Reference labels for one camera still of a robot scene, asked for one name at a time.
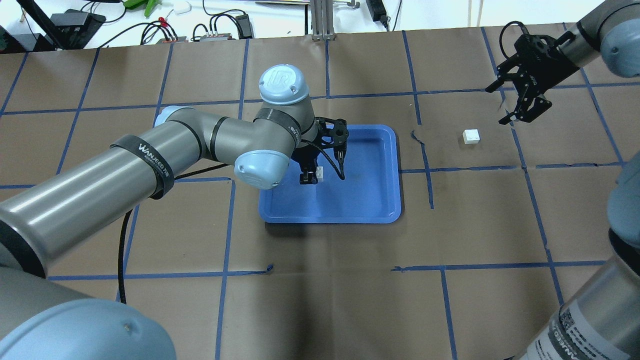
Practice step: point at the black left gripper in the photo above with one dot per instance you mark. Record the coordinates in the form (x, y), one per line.
(306, 159)

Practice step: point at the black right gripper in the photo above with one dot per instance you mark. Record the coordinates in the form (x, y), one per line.
(541, 64)

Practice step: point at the white block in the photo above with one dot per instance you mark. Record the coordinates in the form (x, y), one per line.
(471, 136)
(319, 174)

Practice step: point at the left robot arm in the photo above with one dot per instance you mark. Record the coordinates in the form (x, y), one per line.
(43, 320)

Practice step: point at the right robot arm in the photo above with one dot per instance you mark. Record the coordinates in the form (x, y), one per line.
(584, 192)

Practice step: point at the blue plastic tray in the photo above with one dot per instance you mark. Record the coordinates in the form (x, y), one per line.
(370, 193)

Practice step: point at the black power adapter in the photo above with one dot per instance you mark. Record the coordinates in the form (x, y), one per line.
(378, 12)

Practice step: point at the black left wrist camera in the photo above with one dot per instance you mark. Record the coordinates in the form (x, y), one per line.
(331, 134)

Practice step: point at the aluminium profile post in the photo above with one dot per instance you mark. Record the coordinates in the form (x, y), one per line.
(322, 20)

